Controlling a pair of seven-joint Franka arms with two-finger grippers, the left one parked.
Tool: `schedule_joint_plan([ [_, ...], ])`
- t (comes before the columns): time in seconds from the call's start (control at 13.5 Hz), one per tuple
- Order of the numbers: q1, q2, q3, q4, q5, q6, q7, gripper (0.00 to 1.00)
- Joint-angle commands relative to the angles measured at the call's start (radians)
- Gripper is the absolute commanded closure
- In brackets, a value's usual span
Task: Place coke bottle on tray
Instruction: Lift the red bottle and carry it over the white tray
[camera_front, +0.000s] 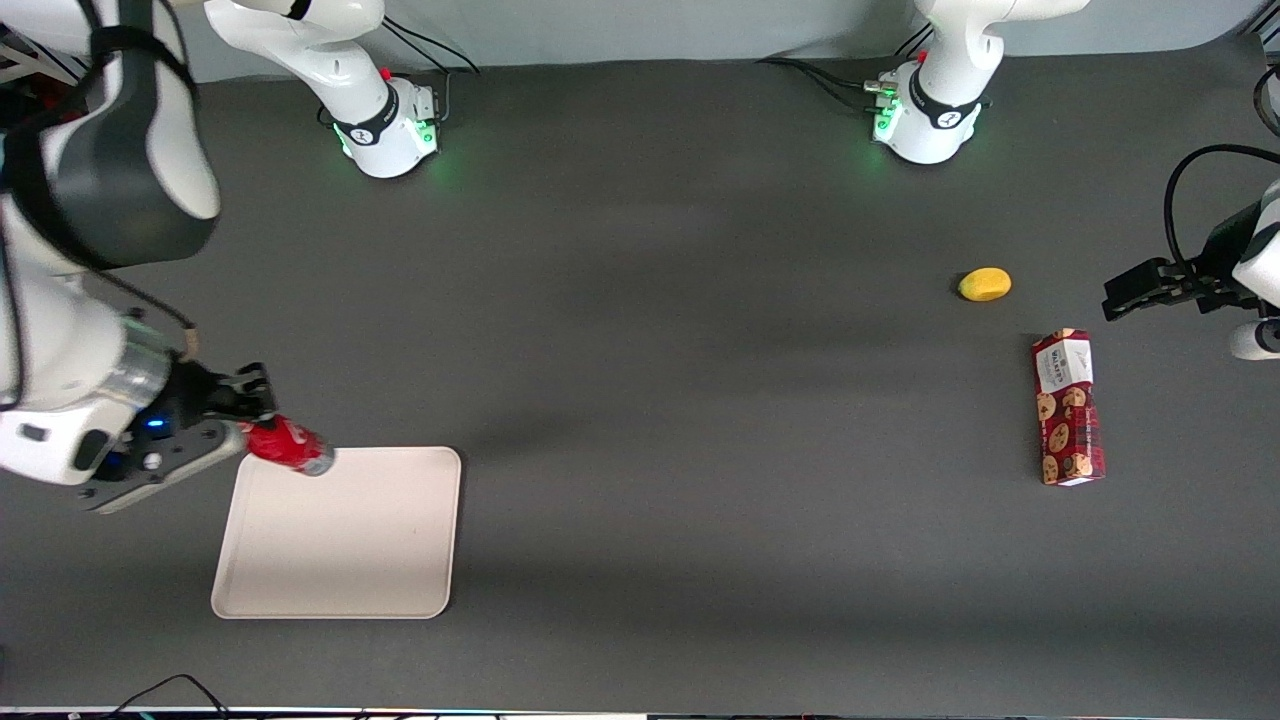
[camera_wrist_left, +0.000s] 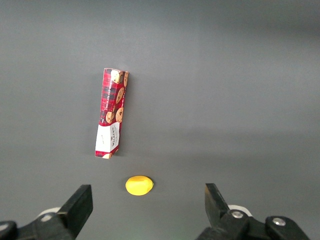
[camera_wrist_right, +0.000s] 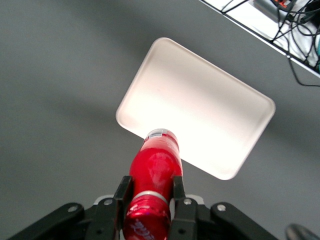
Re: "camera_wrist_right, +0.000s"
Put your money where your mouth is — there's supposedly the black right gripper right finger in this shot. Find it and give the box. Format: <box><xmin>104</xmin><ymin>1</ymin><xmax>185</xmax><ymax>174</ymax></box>
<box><xmin>168</xmin><ymin>175</ymin><xmax>278</xmax><ymax>240</ymax></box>

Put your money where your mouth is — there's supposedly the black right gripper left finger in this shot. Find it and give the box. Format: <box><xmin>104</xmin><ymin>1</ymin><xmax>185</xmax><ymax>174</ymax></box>
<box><xmin>7</xmin><ymin>175</ymin><xmax>133</xmax><ymax>240</ymax></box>

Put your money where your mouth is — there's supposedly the red coke bottle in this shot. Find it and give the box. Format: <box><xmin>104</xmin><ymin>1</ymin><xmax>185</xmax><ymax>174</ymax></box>
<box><xmin>122</xmin><ymin>128</ymin><xmax>185</xmax><ymax>240</ymax></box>

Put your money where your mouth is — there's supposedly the white rectangular tray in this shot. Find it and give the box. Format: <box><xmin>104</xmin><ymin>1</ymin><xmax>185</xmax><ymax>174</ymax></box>
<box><xmin>115</xmin><ymin>37</ymin><xmax>276</xmax><ymax>181</ymax></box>

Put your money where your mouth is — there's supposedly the dark grey rounded object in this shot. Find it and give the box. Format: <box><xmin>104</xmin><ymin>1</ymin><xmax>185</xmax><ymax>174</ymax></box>
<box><xmin>284</xmin><ymin>223</ymin><xmax>320</xmax><ymax>240</ymax></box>

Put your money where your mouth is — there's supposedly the grey power strip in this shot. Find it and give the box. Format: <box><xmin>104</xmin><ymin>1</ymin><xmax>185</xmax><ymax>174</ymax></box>
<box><xmin>253</xmin><ymin>0</ymin><xmax>288</xmax><ymax>21</ymax></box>

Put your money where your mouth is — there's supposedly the black looping cable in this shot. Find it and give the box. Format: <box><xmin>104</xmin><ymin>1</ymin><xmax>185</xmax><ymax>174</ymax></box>
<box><xmin>286</xmin><ymin>56</ymin><xmax>320</xmax><ymax>87</ymax></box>

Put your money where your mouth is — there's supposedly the thin black cable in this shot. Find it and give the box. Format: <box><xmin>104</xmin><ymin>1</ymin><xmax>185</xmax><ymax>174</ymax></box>
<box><xmin>221</xmin><ymin>0</ymin><xmax>248</xmax><ymax>13</ymax></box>

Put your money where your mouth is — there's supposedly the black tangled cable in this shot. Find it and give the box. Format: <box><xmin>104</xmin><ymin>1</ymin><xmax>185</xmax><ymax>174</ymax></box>
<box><xmin>271</xmin><ymin>0</ymin><xmax>320</xmax><ymax>68</ymax></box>

